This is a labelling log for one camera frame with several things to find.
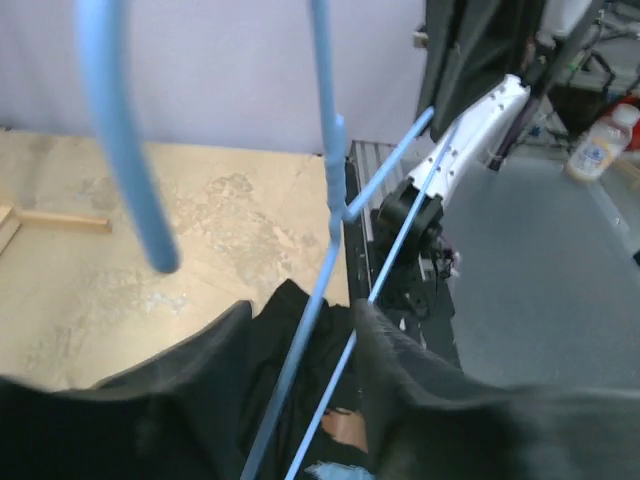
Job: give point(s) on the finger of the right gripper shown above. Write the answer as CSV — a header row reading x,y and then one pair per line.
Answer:
x,y
472,46

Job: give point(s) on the plastic bottle with label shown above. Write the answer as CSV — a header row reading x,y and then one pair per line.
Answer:
x,y
606,140

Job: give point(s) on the blue hanger with black shirt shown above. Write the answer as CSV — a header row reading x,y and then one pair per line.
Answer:
x,y
100,41

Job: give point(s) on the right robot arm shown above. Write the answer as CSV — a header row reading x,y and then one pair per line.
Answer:
x,y
469,137

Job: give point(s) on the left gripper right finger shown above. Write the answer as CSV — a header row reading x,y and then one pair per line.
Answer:
x,y
426,419

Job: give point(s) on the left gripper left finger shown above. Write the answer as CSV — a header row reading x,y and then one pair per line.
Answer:
x,y
174,416

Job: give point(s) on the black t shirt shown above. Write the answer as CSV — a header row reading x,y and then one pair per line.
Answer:
x,y
270,336

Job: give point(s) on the wooden clothes rack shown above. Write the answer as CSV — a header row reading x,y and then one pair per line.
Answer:
x,y
12,219

